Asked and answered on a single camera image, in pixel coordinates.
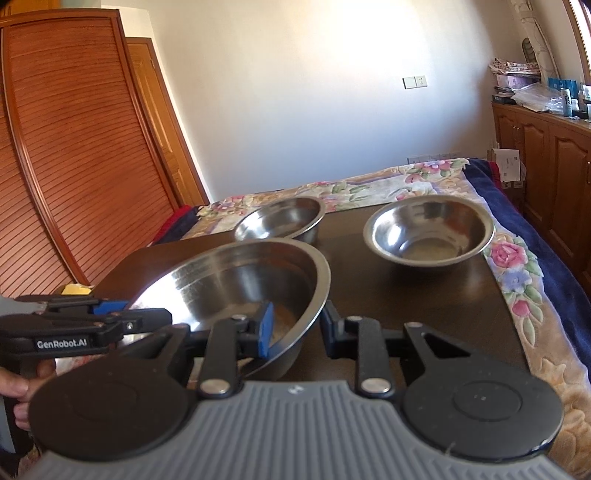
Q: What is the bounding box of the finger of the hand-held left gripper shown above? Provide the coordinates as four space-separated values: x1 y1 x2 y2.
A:
92 308 174 336
45 297 133 317

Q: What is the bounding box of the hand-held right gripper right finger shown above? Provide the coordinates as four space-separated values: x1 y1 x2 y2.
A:
321 300 527 398

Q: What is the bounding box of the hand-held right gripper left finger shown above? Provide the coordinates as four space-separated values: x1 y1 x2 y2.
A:
115 302 277 401

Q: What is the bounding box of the wide shallow steel bowl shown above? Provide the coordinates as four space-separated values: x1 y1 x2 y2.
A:
127 239 332 382

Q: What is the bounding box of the straight-sided steel bowl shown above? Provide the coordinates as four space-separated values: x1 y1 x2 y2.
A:
233 196 327 246

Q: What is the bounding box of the deep round steel bowl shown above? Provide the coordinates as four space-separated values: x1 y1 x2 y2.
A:
363 194 496 278

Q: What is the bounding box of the person's left hand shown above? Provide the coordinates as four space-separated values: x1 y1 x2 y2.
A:
0 359 57 432

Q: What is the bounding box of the navy and red cloth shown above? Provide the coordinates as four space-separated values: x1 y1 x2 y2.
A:
150 205 208 246

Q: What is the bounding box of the wooden louvred wardrobe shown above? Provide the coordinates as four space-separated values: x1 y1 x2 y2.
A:
0 11 183 301

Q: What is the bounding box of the plain wooden door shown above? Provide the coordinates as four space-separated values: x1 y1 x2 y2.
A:
124 37 209 206

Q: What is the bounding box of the floral blanket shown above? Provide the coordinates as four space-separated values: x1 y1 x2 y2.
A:
152 157 591 480

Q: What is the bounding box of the white paper box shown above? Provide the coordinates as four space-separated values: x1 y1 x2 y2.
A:
488 147 527 190

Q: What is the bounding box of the wooden cabinet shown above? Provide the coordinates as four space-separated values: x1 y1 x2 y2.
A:
490 100 591 278

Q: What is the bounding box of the clear plastic bag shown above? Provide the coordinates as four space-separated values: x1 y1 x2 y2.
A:
510 83 567 114

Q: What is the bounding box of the pink box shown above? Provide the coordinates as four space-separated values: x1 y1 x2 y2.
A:
495 74 539 91

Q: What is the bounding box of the folded printed cloth stack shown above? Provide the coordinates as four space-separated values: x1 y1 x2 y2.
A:
489 57 541 75

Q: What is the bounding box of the row of toiletry bottles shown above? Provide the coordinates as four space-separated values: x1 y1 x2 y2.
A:
547 76 591 121

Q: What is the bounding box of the patterned beige curtain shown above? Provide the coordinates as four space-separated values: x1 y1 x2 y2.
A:
510 0 562 75

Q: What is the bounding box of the window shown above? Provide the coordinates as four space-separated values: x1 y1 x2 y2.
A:
566 0 591 89

